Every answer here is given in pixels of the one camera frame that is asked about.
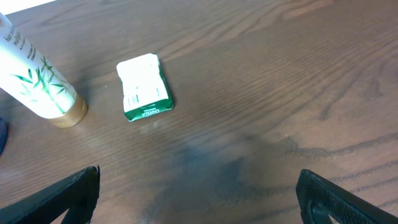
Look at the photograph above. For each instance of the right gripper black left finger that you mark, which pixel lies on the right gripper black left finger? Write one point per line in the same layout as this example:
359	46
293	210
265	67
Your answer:
76	196

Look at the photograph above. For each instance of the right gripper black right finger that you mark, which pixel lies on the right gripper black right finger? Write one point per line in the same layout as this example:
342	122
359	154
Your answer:
322	201

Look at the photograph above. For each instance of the green white soap bar pack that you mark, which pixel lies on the green white soap bar pack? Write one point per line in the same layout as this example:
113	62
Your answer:
145	90

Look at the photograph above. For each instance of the white bamboo print lotion tube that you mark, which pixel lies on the white bamboo print lotion tube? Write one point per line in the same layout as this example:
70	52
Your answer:
31	79

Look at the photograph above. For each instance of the clear spray bottle dark base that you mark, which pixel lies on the clear spray bottle dark base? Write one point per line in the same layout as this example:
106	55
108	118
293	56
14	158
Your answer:
3	134

